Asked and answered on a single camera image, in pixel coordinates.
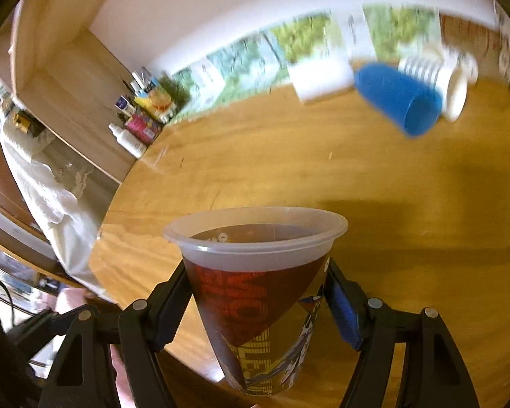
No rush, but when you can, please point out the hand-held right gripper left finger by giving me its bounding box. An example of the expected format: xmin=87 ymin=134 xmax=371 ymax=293
xmin=38 ymin=257 xmax=193 ymax=408

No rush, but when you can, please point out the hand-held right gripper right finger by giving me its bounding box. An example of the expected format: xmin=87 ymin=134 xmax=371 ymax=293
xmin=323 ymin=258 xmax=480 ymax=408

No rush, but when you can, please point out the clear printed plastic cup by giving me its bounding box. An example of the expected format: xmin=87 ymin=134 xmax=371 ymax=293
xmin=162 ymin=206 xmax=349 ymax=397

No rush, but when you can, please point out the blue plastic cup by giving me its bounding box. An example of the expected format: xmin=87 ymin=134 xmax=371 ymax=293
xmin=354 ymin=63 xmax=443 ymax=138

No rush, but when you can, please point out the white lace cloth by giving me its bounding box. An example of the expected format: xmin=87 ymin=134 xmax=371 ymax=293
xmin=0 ymin=93 xmax=111 ymax=303

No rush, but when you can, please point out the white dropper bottle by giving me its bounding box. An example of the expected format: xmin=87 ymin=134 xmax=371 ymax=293
xmin=109 ymin=123 xmax=148 ymax=159

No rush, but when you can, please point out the pink printed box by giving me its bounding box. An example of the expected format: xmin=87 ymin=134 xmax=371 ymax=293
xmin=125 ymin=109 xmax=163 ymax=144

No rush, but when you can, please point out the small blue white box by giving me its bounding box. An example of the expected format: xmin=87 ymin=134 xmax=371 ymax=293
xmin=114 ymin=97 xmax=136 ymax=116

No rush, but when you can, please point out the yellow snack packet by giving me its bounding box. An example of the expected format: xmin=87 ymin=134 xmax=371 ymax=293
xmin=135 ymin=87 xmax=174 ymax=122

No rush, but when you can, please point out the white ribbed jar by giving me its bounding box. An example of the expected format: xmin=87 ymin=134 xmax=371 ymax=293
xmin=398 ymin=45 xmax=479 ymax=122

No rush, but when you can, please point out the wooden shelf unit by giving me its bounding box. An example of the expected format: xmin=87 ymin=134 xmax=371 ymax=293
xmin=8 ymin=0 xmax=154 ymax=184

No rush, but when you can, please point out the landscape wall poster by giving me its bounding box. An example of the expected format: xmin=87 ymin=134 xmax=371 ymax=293
xmin=170 ymin=3 xmax=441 ymax=115

